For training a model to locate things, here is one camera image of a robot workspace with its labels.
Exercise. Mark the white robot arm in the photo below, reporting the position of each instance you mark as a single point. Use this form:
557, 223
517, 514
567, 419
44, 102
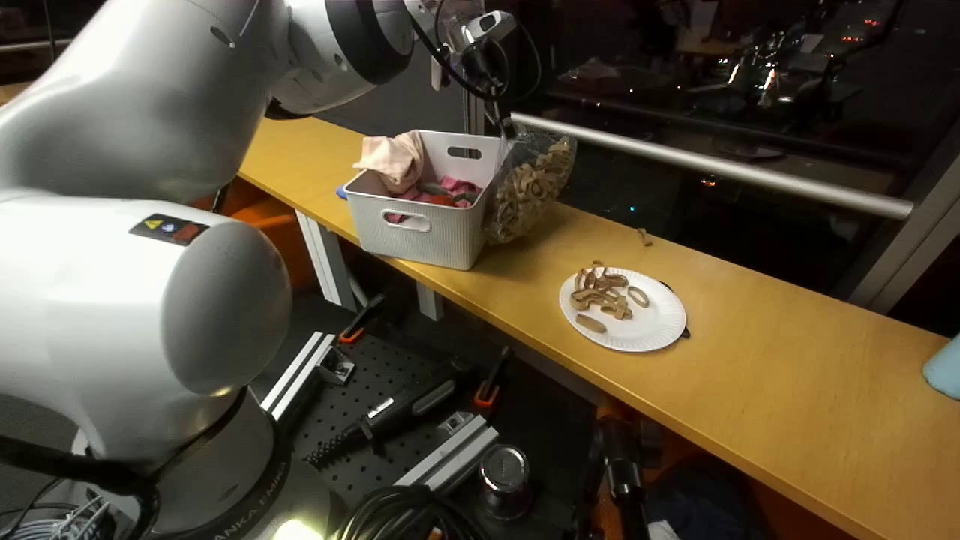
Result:
130, 306

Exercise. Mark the metal window handrail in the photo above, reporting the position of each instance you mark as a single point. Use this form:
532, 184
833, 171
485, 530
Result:
726, 169

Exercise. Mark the orange chair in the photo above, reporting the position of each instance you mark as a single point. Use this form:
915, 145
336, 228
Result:
277, 223

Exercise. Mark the pale pink cloth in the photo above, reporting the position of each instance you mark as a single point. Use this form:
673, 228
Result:
396, 160

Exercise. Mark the bright pink cloth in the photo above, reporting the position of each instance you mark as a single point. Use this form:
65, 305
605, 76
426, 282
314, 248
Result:
446, 191

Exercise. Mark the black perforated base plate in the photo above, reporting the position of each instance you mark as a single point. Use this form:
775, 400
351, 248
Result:
371, 414

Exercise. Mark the white paper plate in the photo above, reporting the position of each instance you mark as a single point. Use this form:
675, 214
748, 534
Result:
655, 327

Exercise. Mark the white plastic bin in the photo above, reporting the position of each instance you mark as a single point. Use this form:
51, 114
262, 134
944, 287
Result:
430, 231

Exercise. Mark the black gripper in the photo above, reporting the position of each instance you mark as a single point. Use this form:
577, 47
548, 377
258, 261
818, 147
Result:
503, 76

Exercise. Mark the clear bag of rubber bands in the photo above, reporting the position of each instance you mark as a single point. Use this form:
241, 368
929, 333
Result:
530, 181

